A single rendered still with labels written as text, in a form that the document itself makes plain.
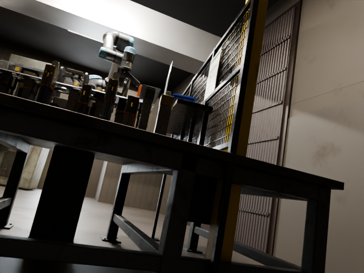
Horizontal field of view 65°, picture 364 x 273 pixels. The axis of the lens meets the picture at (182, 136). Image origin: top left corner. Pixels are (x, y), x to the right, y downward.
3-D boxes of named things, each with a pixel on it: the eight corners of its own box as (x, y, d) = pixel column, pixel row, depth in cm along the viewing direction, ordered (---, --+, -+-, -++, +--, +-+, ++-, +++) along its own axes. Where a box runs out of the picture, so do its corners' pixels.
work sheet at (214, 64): (214, 91, 178) (221, 46, 184) (203, 101, 200) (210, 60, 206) (216, 91, 178) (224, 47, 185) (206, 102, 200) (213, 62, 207)
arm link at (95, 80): (83, 90, 245) (87, 76, 248) (98, 95, 251) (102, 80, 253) (84, 86, 235) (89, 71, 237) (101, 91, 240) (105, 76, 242)
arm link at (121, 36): (98, 89, 253) (117, 30, 232) (115, 95, 259) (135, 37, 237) (98, 95, 243) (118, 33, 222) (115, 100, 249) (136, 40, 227)
